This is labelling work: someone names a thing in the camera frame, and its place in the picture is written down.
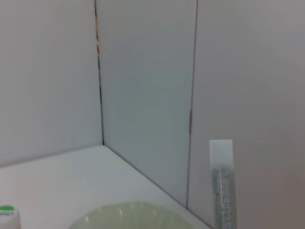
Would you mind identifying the grey glitter pen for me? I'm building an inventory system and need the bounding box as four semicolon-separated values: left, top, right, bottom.
209;139;238;229

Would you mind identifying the clear green-label water bottle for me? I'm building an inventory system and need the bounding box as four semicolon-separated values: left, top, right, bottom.
0;205;21;229

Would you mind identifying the wavy clear glass fruit plate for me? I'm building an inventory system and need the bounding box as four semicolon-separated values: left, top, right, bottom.
68;201;212;229

